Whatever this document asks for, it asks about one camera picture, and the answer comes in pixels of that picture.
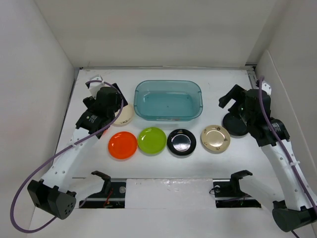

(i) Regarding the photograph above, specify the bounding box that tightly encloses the cream plate with dark mark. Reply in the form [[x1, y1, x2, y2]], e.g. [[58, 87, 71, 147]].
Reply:
[[113, 104, 135, 126]]

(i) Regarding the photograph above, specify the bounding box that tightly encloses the beige patterned plate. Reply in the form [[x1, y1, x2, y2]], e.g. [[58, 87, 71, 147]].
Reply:
[[201, 125, 231, 153]]

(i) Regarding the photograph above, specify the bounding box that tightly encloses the orange plate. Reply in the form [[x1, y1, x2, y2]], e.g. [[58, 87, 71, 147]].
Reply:
[[108, 131, 138, 160]]

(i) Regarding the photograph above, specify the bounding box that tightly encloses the lime green plate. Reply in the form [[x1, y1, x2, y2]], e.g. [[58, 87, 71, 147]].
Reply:
[[137, 127, 167, 154]]

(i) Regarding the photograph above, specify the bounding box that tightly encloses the black plate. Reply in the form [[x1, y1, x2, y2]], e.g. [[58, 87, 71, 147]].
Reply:
[[167, 129, 197, 157]]

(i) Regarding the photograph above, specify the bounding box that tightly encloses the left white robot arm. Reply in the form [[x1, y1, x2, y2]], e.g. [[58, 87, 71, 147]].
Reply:
[[27, 83, 127, 220]]

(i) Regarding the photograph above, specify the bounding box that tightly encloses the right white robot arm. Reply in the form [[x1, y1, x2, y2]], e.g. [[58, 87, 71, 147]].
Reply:
[[219, 77, 317, 233]]

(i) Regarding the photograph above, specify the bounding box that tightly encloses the blue plastic bin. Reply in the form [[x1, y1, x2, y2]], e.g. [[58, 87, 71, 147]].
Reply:
[[133, 80, 203, 121]]

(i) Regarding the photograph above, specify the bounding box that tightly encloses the dark grey plate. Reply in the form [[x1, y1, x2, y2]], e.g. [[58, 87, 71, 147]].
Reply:
[[222, 113, 248, 136]]

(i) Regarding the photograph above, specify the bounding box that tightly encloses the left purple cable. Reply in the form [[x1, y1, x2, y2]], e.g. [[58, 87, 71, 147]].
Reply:
[[9, 78, 124, 233]]

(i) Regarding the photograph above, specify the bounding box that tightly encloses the purple cable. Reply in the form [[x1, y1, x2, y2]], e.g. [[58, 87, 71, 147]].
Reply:
[[257, 76, 317, 209], [9, 78, 124, 233]]

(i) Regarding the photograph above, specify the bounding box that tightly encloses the right aluminium rail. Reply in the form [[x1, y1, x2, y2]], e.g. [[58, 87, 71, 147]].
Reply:
[[245, 64, 258, 89]]

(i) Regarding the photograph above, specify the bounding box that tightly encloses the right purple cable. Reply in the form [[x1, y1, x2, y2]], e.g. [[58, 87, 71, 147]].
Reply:
[[257, 76, 317, 209]]

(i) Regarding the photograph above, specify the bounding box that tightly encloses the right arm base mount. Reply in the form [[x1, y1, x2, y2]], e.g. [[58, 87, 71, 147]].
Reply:
[[209, 170, 262, 208]]

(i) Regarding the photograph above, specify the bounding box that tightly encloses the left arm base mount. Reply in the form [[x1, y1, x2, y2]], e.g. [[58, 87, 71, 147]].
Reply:
[[77, 171, 127, 209]]

